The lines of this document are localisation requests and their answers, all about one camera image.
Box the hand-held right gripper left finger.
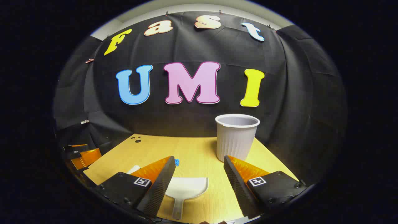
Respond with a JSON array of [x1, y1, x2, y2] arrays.
[[95, 156, 176, 217]]

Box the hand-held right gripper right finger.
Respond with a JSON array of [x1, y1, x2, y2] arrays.
[[223, 155, 307, 220]]

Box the white dustpan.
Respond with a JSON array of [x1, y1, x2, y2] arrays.
[[164, 177, 209, 220]]

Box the wooden desktop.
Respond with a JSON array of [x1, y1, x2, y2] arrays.
[[83, 134, 299, 224]]

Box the black backdrop cloth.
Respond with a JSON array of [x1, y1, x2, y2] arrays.
[[53, 11, 347, 187]]

